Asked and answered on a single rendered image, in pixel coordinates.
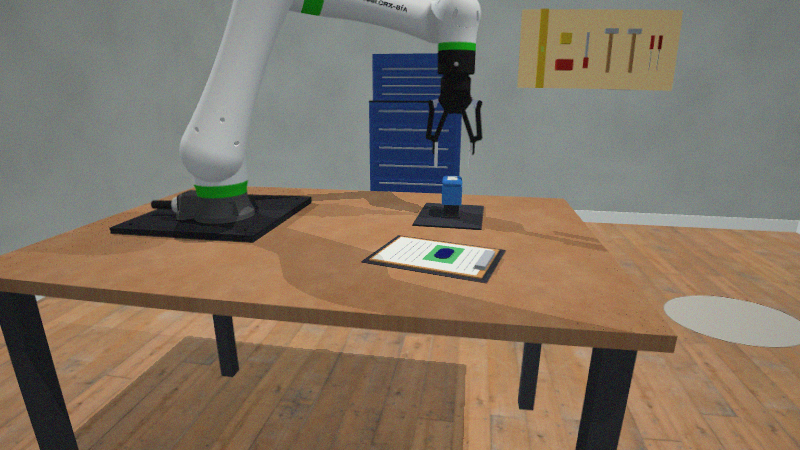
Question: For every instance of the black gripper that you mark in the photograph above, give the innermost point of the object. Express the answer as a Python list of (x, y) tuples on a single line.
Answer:
[(454, 97)]

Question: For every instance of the blue and black self-inking stamp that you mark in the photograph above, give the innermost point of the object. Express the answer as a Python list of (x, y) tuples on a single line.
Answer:
[(451, 196)]

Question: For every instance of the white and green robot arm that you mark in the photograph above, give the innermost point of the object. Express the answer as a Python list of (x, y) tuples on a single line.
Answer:
[(214, 143)]

